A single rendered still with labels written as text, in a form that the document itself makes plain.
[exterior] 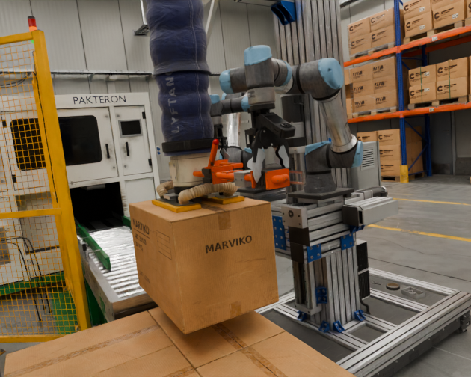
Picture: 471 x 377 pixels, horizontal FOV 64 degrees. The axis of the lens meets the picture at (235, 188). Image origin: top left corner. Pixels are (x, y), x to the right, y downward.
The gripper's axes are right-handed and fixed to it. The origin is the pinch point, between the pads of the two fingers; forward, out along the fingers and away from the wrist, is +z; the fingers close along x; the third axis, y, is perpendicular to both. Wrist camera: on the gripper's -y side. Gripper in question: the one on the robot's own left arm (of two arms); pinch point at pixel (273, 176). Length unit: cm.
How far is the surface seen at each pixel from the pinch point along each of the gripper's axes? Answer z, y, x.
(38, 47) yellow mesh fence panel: -78, 173, 45
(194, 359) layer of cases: 66, 36, 18
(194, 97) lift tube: -29, 50, 0
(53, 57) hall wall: -259, 985, -22
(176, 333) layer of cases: 66, 59, 17
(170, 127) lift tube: -18, 55, 9
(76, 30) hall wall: -331, 992, -89
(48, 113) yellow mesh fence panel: -39, 173, 46
